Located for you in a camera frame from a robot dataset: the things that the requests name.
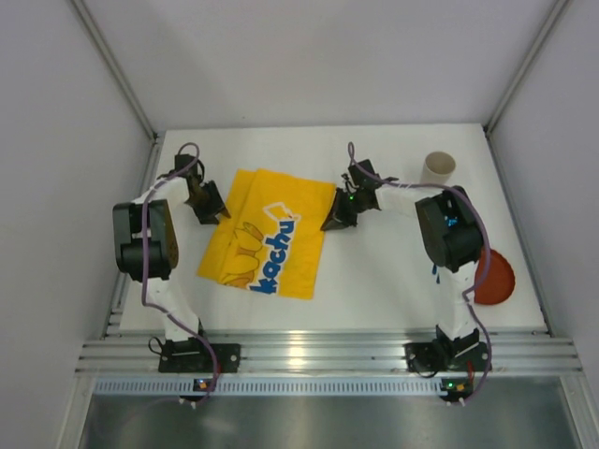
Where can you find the perforated cable duct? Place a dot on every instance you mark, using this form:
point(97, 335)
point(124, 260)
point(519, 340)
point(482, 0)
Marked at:
point(281, 386)

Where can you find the right vertical frame post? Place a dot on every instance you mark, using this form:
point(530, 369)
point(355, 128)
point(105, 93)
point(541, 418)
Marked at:
point(524, 67)

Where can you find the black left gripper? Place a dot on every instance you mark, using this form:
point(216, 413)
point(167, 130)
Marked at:
point(204, 202)

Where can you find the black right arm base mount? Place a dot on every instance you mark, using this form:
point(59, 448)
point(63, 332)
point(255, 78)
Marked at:
point(443, 354)

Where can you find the yellow Pikachu placemat cloth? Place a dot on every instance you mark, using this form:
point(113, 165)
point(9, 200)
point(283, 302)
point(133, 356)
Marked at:
point(272, 241)

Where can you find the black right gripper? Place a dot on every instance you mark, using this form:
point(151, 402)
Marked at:
point(347, 208)

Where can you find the beige paper cup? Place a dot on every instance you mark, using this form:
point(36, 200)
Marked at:
point(438, 167)

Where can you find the left vertical frame post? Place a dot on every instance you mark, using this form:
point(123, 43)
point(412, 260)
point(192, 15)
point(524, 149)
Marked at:
point(93, 31)

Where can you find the red-brown round plate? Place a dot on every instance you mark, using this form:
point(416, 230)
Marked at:
point(499, 284)

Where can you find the vertical frame post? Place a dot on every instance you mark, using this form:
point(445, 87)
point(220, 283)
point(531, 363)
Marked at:
point(93, 31)
point(524, 67)

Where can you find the aluminium frame rail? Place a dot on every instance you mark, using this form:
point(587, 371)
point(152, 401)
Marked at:
point(311, 352)

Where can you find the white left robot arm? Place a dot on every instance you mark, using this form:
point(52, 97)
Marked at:
point(146, 245)

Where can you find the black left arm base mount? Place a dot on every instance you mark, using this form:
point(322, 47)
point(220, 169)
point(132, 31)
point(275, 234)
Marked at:
point(192, 356)

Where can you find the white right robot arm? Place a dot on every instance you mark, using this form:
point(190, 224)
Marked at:
point(452, 234)

